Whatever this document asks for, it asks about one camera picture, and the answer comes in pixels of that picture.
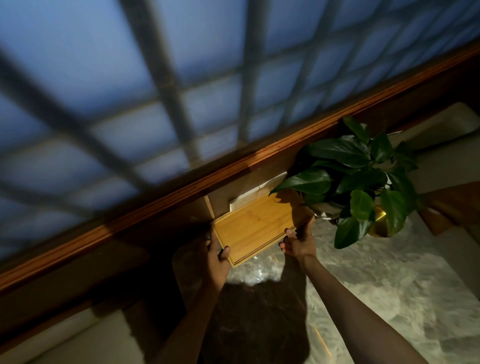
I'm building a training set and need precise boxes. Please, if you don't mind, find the person's right forearm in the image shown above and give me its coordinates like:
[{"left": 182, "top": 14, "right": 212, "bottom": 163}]
[{"left": 299, "top": 254, "right": 429, "bottom": 364}]

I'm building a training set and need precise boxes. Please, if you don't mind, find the white appliance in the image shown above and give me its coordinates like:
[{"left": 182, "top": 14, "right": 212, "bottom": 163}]
[{"left": 0, "top": 305, "right": 152, "bottom": 364}]

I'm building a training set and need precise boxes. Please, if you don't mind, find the brown wooden object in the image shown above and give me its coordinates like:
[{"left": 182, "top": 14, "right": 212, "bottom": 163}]
[{"left": 417, "top": 183, "right": 480, "bottom": 238}]

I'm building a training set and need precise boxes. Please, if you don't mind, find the person's left hand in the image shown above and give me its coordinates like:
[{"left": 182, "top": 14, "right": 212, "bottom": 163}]
[{"left": 201, "top": 228, "right": 232, "bottom": 292}]

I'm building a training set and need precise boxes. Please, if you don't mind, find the person's right hand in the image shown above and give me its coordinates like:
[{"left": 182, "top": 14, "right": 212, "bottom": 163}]
[{"left": 278, "top": 214, "right": 316, "bottom": 265}]

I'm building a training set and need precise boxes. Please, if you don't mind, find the gold plant pot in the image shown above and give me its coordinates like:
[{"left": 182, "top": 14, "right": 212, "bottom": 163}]
[{"left": 367, "top": 204, "right": 395, "bottom": 239}]

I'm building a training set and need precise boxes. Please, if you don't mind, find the person's left forearm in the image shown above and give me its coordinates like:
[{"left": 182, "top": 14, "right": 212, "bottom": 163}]
[{"left": 151, "top": 286, "right": 223, "bottom": 364}]

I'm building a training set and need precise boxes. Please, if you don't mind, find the wooden window frame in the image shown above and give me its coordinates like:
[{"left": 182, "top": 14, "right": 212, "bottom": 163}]
[{"left": 0, "top": 40, "right": 480, "bottom": 294}]

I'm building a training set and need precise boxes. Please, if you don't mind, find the window with metal grille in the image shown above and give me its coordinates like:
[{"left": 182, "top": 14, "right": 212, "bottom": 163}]
[{"left": 0, "top": 0, "right": 480, "bottom": 260}]

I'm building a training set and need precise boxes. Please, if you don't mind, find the green leafy houseplant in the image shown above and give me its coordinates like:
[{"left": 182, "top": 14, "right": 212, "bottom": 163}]
[{"left": 269, "top": 116, "right": 421, "bottom": 250}]

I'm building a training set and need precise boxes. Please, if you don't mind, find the bamboo cutting board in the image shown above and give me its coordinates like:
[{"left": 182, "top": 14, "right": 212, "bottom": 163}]
[{"left": 211, "top": 190, "right": 314, "bottom": 269}]

